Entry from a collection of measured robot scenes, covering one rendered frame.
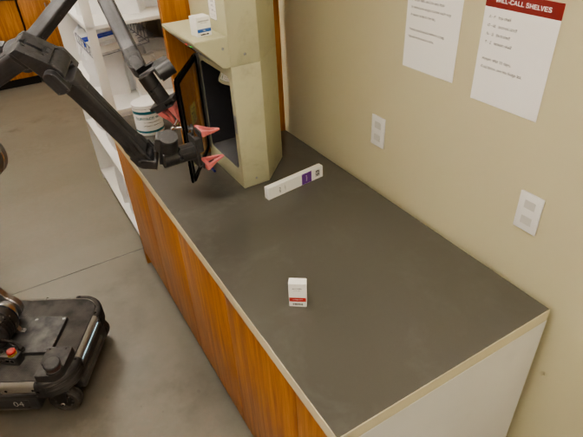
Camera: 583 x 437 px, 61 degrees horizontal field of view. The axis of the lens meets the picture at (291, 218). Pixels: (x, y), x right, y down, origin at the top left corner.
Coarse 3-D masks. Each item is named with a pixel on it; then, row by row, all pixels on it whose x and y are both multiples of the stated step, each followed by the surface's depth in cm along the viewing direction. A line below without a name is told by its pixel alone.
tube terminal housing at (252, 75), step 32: (192, 0) 176; (224, 0) 154; (256, 0) 160; (224, 32) 161; (256, 32) 164; (256, 64) 170; (256, 96) 176; (256, 128) 182; (224, 160) 203; (256, 160) 189
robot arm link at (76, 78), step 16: (48, 80) 125; (64, 80) 127; (80, 80) 132; (80, 96) 134; (96, 96) 137; (96, 112) 139; (112, 112) 142; (112, 128) 144; (128, 128) 148; (128, 144) 150; (144, 144) 154
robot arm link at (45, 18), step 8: (56, 0) 181; (64, 0) 181; (72, 0) 183; (48, 8) 180; (56, 8) 180; (64, 8) 182; (40, 16) 180; (48, 16) 179; (56, 16) 181; (32, 24) 179; (40, 24) 179; (48, 24) 179; (56, 24) 183; (32, 32) 178; (40, 32) 178; (48, 32) 181; (24, 72) 182
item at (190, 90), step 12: (180, 72) 170; (192, 72) 184; (180, 84) 170; (192, 84) 184; (192, 96) 184; (192, 108) 184; (180, 120) 172; (192, 120) 184; (204, 144) 202; (192, 180) 186
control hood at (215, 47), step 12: (168, 24) 177; (180, 24) 176; (180, 36) 164; (192, 36) 162; (204, 36) 161; (216, 36) 161; (204, 48) 158; (216, 48) 160; (216, 60) 162; (228, 60) 164
